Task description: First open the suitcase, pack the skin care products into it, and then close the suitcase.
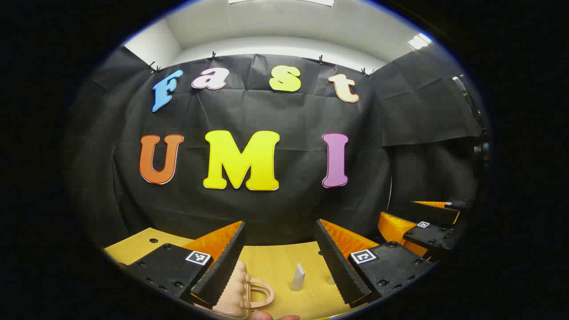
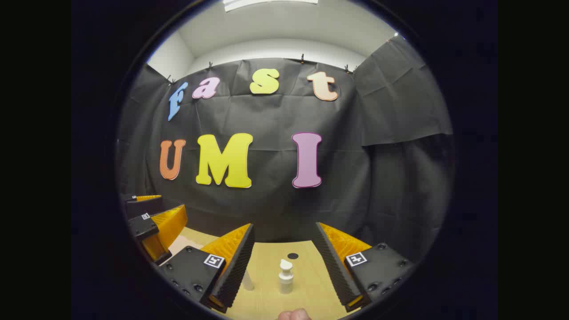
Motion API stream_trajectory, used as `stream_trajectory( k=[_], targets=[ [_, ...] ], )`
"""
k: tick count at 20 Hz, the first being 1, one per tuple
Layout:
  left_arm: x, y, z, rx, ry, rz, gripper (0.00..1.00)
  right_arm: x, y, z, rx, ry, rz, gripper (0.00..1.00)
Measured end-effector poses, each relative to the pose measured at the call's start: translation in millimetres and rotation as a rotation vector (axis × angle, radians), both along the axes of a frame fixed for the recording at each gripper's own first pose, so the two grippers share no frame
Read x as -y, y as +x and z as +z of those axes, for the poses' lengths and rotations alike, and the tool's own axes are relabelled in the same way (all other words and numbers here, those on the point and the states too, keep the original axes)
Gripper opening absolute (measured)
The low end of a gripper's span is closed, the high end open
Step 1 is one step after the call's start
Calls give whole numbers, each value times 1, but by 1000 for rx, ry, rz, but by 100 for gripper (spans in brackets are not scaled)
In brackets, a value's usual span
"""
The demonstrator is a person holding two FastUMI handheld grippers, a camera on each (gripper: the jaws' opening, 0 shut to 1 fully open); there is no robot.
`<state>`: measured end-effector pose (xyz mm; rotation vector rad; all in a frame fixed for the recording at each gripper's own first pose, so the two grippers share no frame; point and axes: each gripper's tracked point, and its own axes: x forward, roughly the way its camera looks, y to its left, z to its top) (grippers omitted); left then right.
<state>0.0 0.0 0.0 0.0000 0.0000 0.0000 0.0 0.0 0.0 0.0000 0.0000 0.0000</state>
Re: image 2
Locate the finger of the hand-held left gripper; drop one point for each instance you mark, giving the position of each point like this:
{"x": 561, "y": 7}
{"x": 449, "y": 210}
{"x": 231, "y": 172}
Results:
{"x": 142, "y": 205}
{"x": 169, "y": 226}

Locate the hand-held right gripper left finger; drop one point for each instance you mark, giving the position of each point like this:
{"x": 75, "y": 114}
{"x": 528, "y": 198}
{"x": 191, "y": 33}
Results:
{"x": 238, "y": 266}

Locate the white pump bottle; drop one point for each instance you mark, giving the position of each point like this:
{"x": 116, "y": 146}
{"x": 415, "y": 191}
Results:
{"x": 286, "y": 280}

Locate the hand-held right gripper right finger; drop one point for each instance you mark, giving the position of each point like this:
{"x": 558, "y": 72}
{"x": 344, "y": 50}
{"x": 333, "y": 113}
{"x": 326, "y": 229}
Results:
{"x": 335, "y": 271}

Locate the ceiling light panel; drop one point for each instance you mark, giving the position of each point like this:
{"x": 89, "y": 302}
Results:
{"x": 271, "y": 3}

